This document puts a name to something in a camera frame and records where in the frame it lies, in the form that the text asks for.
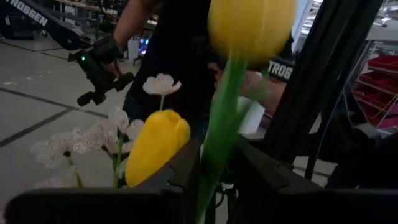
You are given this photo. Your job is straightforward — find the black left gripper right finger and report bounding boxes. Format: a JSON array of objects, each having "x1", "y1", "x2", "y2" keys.
[{"x1": 231, "y1": 139, "x2": 323, "y2": 194}]

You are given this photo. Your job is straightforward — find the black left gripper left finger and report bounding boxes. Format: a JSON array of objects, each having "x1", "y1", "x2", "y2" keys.
[{"x1": 136, "y1": 139, "x2": 202, "y2": 194}]

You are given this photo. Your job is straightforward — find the yellow artificial tulip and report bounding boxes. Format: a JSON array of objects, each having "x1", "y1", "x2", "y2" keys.
[
  {"x1": 124, "y1": 108, "x2": 191, "y2": 189},
  {"x1": 195, "y1": 0, "x2": 298, "y2": 224}
]

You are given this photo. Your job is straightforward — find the person's forearm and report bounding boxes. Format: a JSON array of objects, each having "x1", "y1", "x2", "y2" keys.
[
  {"x1": 113, "y1": 0, "x2": 164, "y2": 47},
  {"x1": 239, "y1": 70, "x2": 289, "y2": 118}
]

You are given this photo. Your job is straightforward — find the white cup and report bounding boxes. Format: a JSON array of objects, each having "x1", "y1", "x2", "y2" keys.
[{"x1": 238, "y1": 96, "x2": 266, "y2": 135}]

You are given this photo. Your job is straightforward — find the person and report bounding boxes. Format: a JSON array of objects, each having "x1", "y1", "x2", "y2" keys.
[{"x1": 111, "y1": 0, "x2": 299, "y2": 147}]

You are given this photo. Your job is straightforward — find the person's hand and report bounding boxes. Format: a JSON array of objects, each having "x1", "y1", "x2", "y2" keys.
[{"x1": 91, "y1": 33, "x2": 125, "y2": 78}]

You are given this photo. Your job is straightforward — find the red storage bins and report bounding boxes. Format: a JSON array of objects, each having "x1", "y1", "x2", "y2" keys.
[{"x1": 353, "y1": 54, "x2": 398, "y2": 130}]

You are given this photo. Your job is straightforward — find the black aluminium rig frame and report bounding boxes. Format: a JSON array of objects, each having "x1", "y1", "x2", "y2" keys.
[{"x1": 261, "y1": 0, "x2": 385, "y2": 181}]

